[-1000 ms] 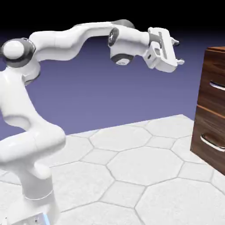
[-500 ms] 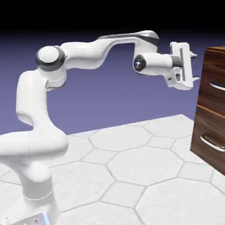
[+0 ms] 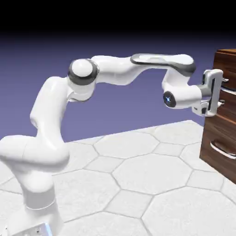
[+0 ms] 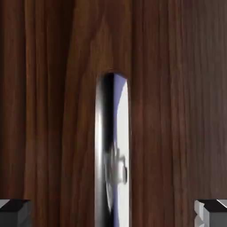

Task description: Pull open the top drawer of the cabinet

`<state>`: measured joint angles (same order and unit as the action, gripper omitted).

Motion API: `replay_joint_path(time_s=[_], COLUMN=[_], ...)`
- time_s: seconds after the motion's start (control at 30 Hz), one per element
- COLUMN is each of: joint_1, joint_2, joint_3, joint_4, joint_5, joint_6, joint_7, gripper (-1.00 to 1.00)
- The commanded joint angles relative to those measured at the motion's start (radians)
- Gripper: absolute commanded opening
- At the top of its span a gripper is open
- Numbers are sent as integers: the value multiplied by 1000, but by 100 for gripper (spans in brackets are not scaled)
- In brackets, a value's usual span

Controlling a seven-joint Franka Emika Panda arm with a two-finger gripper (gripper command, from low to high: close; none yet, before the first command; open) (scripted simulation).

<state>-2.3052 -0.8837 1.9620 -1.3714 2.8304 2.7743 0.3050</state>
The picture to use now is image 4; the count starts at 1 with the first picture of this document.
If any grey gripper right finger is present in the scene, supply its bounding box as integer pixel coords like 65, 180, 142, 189
194, 199, 227, 227

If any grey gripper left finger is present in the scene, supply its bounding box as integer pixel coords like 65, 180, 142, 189
0, 199, 34, 227

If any dark wood drawer front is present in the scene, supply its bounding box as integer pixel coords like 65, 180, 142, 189
0, 0, 227, 227

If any curved silver metal handle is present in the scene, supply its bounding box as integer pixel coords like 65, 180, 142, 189
94, 71, 132, 227

